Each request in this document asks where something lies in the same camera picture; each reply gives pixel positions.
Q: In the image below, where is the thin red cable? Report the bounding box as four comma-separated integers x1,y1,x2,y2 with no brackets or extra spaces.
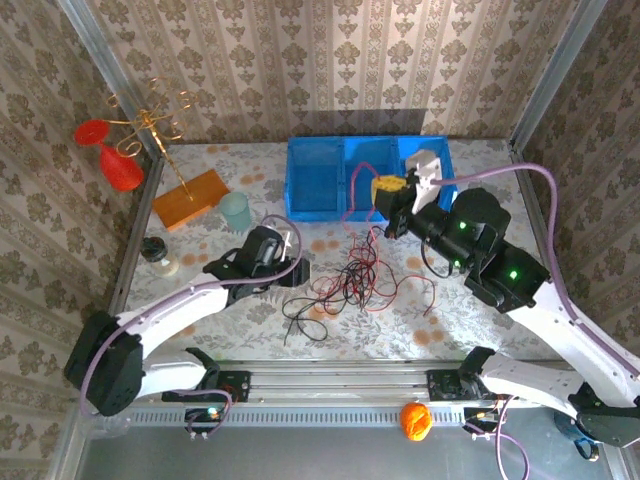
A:
308,234,381,314
341,160,384,261

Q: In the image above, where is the thin black cable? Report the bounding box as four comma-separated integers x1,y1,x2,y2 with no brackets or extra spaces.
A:
281,239,381,347
319,234,382,314

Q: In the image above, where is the tangle of red black wires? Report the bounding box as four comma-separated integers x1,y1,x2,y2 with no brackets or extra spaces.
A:
359,272,437,317
319,234,382,314

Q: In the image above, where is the frosted pale green cup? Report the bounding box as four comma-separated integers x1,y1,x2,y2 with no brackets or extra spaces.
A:
218,192,254,232

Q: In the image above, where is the blue three-compartment plastic bin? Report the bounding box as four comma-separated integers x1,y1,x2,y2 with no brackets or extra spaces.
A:
284,134,459,222

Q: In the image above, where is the small bottle with black cap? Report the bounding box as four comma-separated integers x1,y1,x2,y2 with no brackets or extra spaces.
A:
141,236,180,279

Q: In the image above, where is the red plastic goblet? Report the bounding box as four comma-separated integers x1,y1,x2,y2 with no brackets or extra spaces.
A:
73,118,145,194

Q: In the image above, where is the small black controller board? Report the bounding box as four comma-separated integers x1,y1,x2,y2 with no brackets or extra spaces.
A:
183,407,225,442
462,406,507,442

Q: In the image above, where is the orange mandarin fruit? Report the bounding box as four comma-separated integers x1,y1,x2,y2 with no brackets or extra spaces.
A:
398,401,434,442

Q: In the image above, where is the dark blue mug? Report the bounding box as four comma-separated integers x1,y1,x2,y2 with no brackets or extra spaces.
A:
553,409,601,462

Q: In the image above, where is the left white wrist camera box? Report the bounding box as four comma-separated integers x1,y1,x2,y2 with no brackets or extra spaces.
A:
276,230,297,262

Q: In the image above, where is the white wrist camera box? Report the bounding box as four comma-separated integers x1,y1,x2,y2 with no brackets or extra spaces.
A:
276,230,297,262
404,148,444,211

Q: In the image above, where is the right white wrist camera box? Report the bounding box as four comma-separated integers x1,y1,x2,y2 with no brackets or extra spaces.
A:
404,148,444,211

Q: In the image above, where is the aluminium side rail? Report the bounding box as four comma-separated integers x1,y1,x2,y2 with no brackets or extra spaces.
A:
93,154,166,366
507,142,591,365

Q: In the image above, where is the gold wire stand wooden base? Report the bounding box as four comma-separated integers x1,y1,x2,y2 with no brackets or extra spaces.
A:
104,75,232,232

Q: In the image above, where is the aluminium frame rail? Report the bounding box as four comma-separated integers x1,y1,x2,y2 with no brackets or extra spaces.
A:
74,358,614,407

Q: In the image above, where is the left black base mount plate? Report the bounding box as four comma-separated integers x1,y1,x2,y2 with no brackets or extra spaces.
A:
160,369,252,404

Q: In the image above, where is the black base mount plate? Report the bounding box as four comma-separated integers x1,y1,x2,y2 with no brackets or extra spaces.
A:
160,369,252,404
426,368,501,401

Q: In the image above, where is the grey slotted cable duct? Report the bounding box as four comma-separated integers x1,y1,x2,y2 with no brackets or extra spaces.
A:
122,403,481,427

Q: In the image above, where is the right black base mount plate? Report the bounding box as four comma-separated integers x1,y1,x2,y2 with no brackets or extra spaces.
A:
426,368,501,401

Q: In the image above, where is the aluminium corner post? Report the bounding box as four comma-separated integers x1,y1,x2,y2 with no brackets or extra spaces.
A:
57,0,164,161
509,0,609,151

